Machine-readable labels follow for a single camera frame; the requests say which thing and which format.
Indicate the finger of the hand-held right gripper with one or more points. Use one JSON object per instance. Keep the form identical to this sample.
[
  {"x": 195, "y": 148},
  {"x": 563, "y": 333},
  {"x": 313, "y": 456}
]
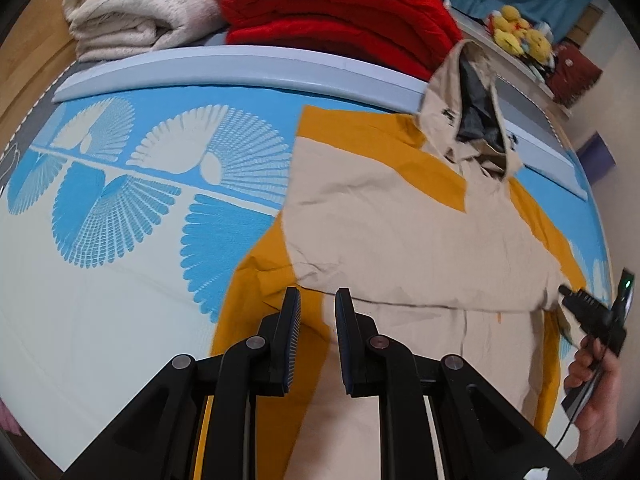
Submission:
[{"x": 585, "y": 307}]

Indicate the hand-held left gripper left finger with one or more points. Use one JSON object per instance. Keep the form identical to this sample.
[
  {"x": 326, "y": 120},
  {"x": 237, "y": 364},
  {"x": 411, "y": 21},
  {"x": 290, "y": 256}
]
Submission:
[{"x": 292, "y": 340}]

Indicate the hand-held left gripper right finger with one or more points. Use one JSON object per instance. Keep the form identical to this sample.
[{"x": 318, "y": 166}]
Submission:
[{"x": 345, "y": 340}]

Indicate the beige and yellow hoodie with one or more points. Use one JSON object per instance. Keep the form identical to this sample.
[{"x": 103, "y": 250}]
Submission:
[{"x": 400, "y": 240}]

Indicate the person's right forearm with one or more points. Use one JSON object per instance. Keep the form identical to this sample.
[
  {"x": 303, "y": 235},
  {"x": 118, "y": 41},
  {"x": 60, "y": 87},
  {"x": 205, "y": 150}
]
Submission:
[{"x": 602, "y": 457}]

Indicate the person's right hand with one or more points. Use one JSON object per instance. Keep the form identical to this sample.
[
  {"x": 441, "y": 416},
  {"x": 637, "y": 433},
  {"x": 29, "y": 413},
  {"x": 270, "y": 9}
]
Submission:
[{"x": 607, "y": 405}]

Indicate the purple box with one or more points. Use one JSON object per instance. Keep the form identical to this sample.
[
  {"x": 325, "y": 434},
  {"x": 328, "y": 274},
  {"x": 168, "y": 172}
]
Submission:
[{"x": 597, "y": 160}]

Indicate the blue patterned bed sheet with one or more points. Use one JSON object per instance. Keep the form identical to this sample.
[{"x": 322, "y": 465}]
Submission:
[{"x": 100, "y": 260}]

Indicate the grey bed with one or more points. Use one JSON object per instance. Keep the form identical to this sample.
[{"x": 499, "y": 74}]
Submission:
[{"x": 520, "y": 87}]

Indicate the dark red bag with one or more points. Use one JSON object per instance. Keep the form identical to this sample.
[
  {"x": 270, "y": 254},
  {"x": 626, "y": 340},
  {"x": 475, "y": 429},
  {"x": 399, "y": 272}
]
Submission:
[{"x": 572, "y": 72}]

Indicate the yellow plush toy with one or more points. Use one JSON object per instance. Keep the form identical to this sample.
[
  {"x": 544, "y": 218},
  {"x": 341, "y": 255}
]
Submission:
[
  {"x": 507, "y": 25},
  {"x": 537, "y": 42}
]

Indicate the light blue mattress pad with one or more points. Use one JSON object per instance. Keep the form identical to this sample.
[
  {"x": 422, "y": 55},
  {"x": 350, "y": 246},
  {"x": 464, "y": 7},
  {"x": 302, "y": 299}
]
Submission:
[{"x": 280, "y": 67}]

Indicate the red folded blanket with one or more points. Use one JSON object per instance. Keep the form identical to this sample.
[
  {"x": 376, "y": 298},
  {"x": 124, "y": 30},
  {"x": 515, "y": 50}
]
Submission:
[{"x": 340, "y": 5}]

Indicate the cream folded blanket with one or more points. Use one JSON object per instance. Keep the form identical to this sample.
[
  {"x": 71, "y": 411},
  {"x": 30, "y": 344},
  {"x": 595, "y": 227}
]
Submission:
[{"x": 135, "y": 5}]

